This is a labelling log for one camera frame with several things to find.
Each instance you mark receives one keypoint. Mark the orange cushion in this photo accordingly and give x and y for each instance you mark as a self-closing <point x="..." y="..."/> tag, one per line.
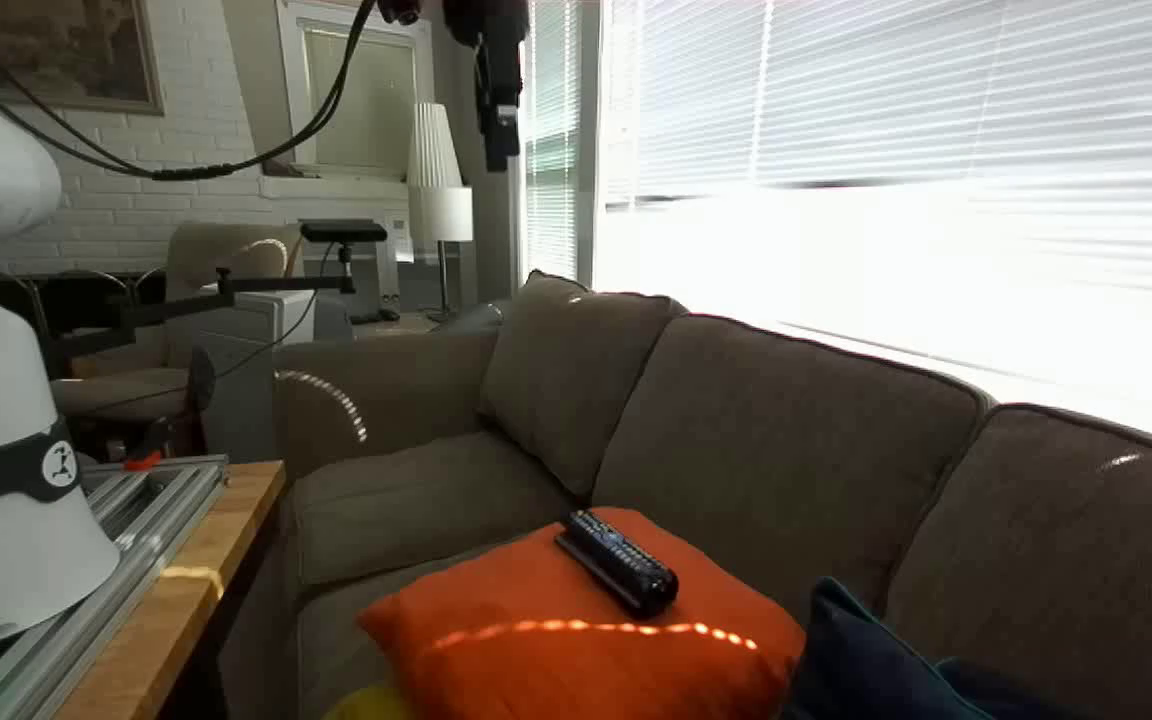
<point x="525" y="633"/>

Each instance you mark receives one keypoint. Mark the framed wall picture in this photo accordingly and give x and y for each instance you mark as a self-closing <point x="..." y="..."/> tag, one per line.
<point x="79" y="55"/>

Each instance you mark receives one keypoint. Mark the beige armchair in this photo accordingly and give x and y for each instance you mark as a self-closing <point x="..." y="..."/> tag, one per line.
<point x="151" y="378"/>

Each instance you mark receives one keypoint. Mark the white window blinds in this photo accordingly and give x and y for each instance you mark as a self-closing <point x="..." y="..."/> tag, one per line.
<point x="949" y="180"/>

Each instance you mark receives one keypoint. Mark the white table lamp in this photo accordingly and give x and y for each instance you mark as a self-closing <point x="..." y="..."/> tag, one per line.
<point x="437" y="198"/>

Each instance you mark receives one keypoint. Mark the black remote control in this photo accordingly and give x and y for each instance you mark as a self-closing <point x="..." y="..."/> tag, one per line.
<point x="638" y="580"/>

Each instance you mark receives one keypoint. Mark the wooden table with aluminium rails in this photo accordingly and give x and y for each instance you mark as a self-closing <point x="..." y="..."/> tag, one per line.
<point x="185" y="530"/>

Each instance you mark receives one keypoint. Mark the brown fabric sofa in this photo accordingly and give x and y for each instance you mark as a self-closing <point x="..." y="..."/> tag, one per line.
<point x="1015" y="536"/>

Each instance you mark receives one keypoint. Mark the dark blue cushion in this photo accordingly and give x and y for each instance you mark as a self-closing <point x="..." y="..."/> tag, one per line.
<point x="859" y="669"/>

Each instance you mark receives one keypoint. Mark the yellow cushion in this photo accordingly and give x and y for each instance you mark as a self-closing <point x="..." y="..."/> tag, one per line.
<point x="370" y="704"/>

